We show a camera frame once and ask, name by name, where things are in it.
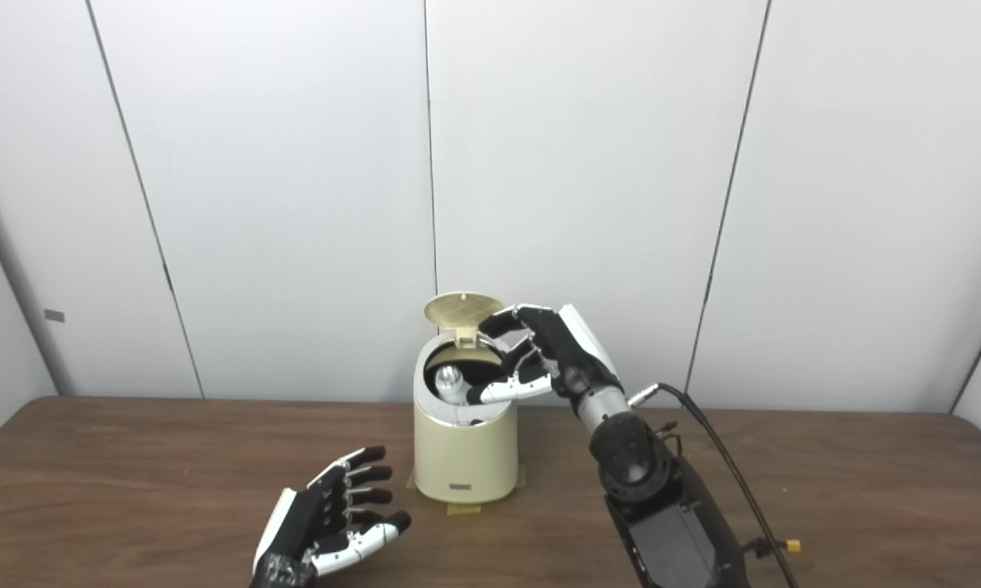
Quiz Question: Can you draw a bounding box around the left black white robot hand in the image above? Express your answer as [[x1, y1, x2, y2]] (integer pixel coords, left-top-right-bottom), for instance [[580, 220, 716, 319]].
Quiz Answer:
[[251, 446, 412, 588]]

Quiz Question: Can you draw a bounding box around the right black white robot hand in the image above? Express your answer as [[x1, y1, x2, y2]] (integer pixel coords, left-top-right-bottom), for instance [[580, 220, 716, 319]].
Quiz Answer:
[[466, 304, 624, 406]]

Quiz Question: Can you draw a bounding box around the small white plastic bottle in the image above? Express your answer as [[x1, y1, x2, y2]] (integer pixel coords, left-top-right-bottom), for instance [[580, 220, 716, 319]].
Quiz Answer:
[[433, 365, 468, 405]]

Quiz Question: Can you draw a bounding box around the cream-colored round bin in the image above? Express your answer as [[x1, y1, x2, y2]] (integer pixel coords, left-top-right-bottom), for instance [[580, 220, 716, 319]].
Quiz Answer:
[[413, 333, 519, 504]]

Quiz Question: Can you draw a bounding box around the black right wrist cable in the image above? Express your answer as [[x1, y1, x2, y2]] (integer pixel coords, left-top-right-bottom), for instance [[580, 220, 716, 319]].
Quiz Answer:
[[629, 382, 801, 588]]

